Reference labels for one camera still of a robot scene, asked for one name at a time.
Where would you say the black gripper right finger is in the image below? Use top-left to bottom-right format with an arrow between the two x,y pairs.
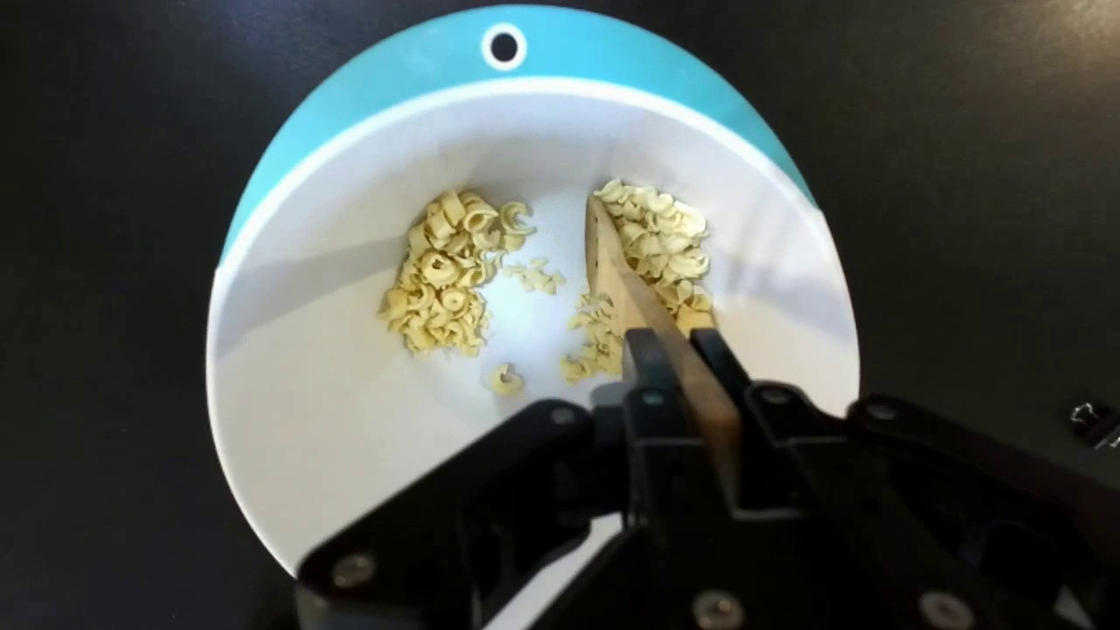
686,327 -> 1120,630

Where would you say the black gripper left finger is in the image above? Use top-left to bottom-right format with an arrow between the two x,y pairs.
294,327 -> 753,630

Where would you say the slotted wooden spoon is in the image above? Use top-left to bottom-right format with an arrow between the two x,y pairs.
583,192 -> 748,501

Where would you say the cooked macaroni pasta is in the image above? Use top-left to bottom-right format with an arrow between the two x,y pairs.
373,174 -> 716,403

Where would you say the white mixing bowl teal handle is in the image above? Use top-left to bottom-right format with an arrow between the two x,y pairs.
203,3 -> 864,581

